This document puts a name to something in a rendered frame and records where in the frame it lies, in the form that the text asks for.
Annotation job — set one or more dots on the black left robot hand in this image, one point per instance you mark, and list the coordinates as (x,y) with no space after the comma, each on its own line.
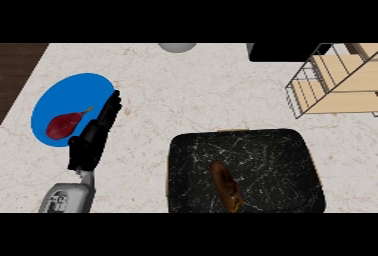
(92,136)

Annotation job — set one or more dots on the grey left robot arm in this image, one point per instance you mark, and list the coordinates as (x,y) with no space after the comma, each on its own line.
(69,196)

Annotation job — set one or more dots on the black marble tray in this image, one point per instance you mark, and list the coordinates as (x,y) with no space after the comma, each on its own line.
(267,156)

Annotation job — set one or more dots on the dark red pear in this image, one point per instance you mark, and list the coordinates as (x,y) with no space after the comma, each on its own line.
(61,125)

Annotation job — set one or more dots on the blue oval plate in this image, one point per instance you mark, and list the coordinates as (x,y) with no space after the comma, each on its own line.
(75,93)

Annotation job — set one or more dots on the grey round object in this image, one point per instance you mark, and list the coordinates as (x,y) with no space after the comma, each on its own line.
(178,47)

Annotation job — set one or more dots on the black appliance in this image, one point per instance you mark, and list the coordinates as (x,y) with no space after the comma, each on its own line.
(283,51)

